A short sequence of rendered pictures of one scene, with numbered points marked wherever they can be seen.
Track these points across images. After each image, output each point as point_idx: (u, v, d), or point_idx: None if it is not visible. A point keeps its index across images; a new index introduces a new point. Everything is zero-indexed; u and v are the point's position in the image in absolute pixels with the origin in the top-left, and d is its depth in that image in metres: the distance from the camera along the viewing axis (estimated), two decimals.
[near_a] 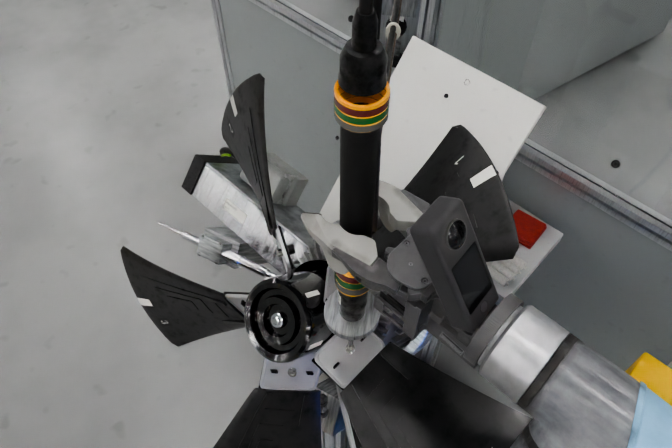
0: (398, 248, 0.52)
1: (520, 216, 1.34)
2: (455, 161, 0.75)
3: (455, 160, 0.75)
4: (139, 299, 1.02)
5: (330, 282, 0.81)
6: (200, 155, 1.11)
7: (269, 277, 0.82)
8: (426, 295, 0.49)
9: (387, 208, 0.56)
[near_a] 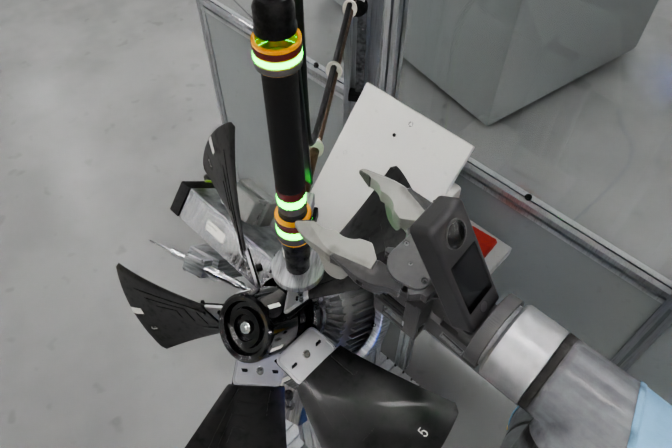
0: (398, 248, 0.52)
1: (473, 232, 1.51)
2: None
3: None
4: (132, 308, 1.19)
5: (290, 296, 0.98)
6: (186, 181, 1.28)
7: (239, 291, 0.98)
8: (426, 295, 0.49)
9: (392, 205, 0.57)
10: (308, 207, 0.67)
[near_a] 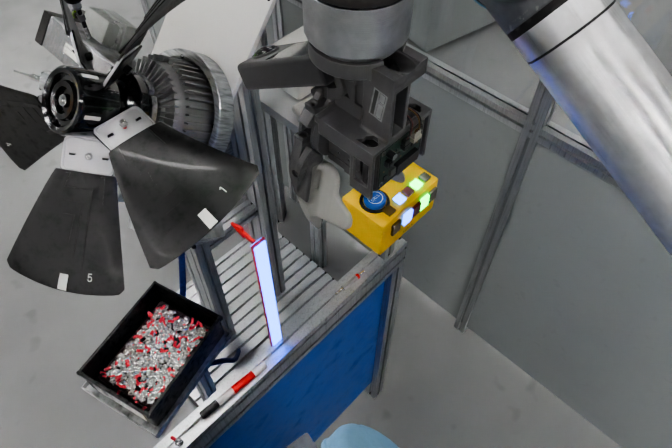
0: None
1: None
2: (222, 186, 0.91)
3: (223, 185, 0.91)
4: None
5: (114, 121, 0.99)
6: (49, 11, 1.29)
7: (84, 76, 0.96)
8: (306, 103, 0.46)
9: None
10: None
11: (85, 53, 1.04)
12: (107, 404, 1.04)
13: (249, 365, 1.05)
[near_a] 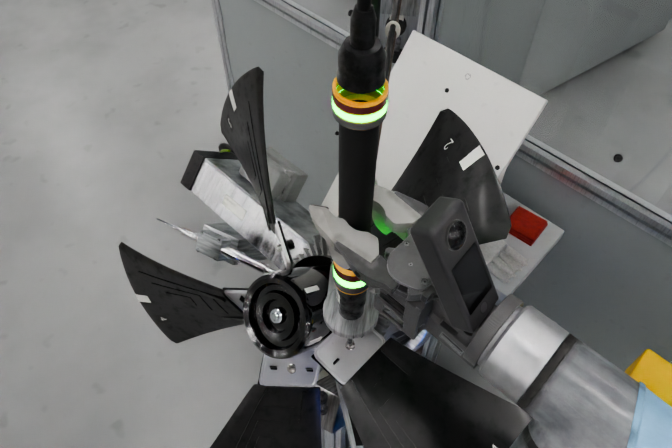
0: (398, 248, 0.52)
1: (521, 213, 1.33)
2: (495, 444, 0.72)
3: (497, 443, 0.72)
4: (231, 92, 0.89)
5: (336, 339, 0.80)
6: (199, 151, 1.11)
7: (308, 291, 0.77)
8: (426, 295, 0.49)
9: (382, 211, 0.56)
10: None
11: (287, 242, 0.86)
12: None
13: None
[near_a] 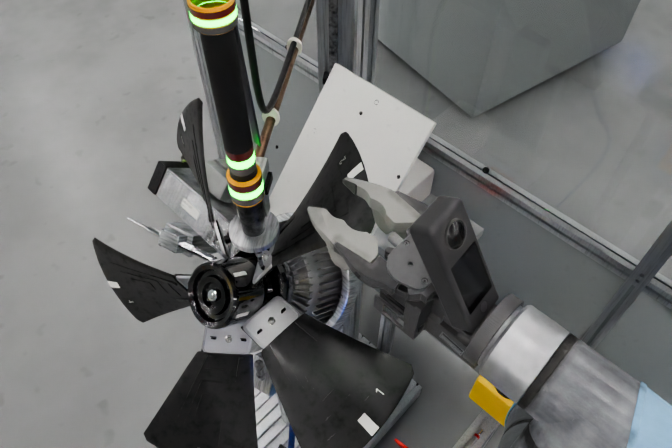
0: (398, 248, 0.52)
1: None
2: (378, 388, 0.92)
3: (379, 387, 0.92)
4: (181, 116, 1.10)
5: (261, 315, 1.02)
6: (163, 161, 1.32)
7: (236, 275, 0.98)
8: (426, 295, 0.49)
9: (383, 211, 0.56)
10: (258, 168, 0.71)
11: (225, 237, 1.07)
12: None
13: None
